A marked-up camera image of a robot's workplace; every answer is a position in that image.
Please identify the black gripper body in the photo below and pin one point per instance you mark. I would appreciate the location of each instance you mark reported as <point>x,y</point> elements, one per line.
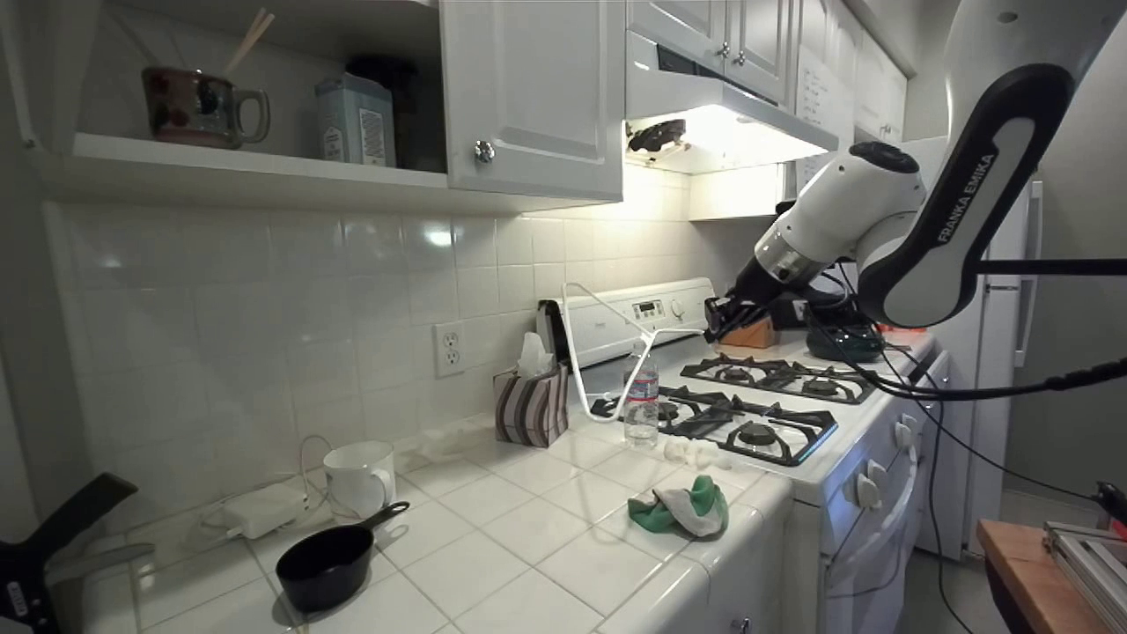
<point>765,295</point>

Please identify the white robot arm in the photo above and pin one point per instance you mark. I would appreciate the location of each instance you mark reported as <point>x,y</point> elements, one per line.
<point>973,187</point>

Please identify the white cupboard door with knob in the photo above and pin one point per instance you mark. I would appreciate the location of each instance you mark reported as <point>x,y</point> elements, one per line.
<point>535,93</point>

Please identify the silver cupboard knob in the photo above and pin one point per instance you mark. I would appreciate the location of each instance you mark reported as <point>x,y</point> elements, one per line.
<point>483,148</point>

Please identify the wooden knife block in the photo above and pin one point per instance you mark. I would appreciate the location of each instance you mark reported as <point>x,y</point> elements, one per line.
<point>758,336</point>

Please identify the dark teal kettle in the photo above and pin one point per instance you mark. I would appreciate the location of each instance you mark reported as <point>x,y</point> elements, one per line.
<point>846,343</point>

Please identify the clear plastic water bottle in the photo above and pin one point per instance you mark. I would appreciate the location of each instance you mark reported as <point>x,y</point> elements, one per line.
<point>643,418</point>

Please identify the white crumpled paper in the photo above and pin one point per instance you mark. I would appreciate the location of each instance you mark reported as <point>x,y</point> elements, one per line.
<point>692,451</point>

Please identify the green white cloth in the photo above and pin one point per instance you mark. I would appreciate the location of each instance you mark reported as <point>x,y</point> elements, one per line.
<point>687,512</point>

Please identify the white gas stove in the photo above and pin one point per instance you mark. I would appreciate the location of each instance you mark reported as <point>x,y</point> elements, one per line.
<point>846,495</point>

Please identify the white tissue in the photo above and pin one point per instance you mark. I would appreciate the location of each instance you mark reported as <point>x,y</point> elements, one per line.
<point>535,353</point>

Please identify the white range hood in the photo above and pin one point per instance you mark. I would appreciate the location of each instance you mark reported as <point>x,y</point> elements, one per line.
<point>707,99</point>

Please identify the striped tissue box cover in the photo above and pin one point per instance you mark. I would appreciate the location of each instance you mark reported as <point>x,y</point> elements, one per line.
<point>535,410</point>

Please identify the white cabinets over hood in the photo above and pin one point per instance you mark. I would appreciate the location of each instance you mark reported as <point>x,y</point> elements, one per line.
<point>753,39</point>

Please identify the white refrigerator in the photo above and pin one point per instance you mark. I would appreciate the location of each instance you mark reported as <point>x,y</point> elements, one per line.
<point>1000,444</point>

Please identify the wooden table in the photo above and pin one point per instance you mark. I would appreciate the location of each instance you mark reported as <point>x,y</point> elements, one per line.
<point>1024,581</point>

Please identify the white printed mug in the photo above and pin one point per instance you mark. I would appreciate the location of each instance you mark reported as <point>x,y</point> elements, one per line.
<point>358,477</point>

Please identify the blue glass jar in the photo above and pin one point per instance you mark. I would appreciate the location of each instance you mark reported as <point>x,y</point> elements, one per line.
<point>355,118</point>

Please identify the small black measuring cup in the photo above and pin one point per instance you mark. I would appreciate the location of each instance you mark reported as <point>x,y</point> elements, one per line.
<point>322,570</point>

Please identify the white folded paper towel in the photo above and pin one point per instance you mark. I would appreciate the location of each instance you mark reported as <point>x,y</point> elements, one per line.
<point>267,512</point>

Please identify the wooden chopsticks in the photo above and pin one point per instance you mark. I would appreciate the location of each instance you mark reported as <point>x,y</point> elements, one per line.
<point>247,37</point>

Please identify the brown ceramic mug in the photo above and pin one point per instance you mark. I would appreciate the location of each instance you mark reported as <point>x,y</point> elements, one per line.
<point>190,107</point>

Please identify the white wall outlet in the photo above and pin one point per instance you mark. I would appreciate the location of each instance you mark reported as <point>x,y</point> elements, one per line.
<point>450,347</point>

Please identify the black camera boom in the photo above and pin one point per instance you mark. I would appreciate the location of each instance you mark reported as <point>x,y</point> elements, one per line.
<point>1057,267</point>

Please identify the metal base plate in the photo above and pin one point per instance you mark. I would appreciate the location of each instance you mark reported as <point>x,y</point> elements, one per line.
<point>1094,566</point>

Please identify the white wall cupboard shelf unit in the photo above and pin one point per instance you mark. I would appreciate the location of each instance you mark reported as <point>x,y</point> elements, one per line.
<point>177,172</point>

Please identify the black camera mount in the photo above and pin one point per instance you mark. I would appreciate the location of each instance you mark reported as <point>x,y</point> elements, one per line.
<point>49,550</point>

